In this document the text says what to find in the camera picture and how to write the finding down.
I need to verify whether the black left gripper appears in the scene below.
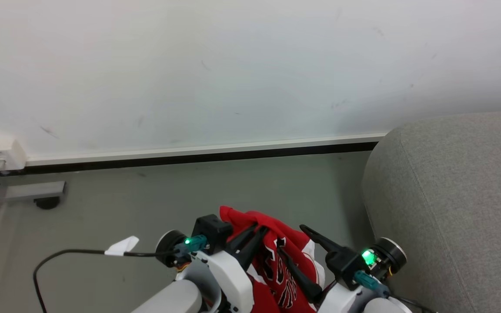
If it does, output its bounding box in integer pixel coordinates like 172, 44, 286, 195
191, 214, 270, 271

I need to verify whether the teal cable connector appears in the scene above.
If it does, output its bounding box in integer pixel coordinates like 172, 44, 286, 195
174, 235, 208, 257
354, 270, 391, 299

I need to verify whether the white and black baseboard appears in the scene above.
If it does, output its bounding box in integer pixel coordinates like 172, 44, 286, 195
0, 133, 388, 177

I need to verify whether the red basketball jersey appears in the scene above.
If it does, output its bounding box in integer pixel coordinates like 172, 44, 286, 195
219, 206, 326, 313

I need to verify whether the white wall box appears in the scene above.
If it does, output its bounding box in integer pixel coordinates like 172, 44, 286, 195
0, 139, 27, 173

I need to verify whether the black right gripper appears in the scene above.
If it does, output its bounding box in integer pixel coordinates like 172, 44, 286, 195
276, 224, 369, 304

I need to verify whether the black round frame foot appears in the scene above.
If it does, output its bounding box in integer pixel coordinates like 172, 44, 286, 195
33, 196, 61, 211

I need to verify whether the white paper cable tag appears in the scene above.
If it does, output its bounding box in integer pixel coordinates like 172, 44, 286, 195
104, 236, 140, 256

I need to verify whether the thin black cable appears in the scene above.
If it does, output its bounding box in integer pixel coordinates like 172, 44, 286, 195
33, 248, 178, 313
387, 293, 439, 313

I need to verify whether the grey fabric sofa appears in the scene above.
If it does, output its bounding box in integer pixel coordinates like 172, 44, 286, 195
361, 110, 501, 313

